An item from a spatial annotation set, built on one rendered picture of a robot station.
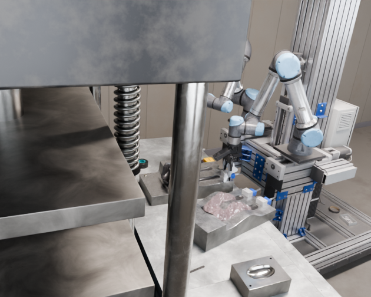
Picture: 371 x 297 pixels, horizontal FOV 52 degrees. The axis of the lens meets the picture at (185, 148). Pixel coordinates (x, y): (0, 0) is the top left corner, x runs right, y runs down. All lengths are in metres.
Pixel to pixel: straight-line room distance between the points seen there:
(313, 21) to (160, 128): 2.17
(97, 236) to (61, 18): 0.69
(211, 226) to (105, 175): 1.00
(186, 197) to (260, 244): 1.21
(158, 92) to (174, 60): 3.34
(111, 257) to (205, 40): 0.63
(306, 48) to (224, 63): 1.89
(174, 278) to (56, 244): 0.36
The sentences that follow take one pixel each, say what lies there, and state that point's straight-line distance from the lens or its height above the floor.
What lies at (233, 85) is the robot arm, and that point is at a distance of 2.33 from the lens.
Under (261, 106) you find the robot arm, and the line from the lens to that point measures 2.21.
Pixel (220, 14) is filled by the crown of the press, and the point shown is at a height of 1.91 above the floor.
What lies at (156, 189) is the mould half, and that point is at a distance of 2.12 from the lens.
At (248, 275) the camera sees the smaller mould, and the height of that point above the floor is 0.86.
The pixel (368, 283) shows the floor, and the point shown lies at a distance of 3.23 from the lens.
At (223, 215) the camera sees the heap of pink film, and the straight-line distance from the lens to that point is 1.91.
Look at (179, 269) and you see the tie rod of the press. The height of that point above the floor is 1.38.
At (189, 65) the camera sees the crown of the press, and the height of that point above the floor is 1.83.
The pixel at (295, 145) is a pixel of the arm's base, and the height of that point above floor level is 1.09.
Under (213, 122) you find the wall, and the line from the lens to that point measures 4.41.
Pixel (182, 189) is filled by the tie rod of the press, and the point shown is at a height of 1.58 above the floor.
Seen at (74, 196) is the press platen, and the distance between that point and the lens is 0.80.
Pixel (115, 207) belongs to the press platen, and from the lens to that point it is 0.78.
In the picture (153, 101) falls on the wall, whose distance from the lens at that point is 3.93.
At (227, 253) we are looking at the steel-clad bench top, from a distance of 1.83.
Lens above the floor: 1.96
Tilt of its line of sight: 25 degrees down
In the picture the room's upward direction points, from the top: 5 degrees clockwise
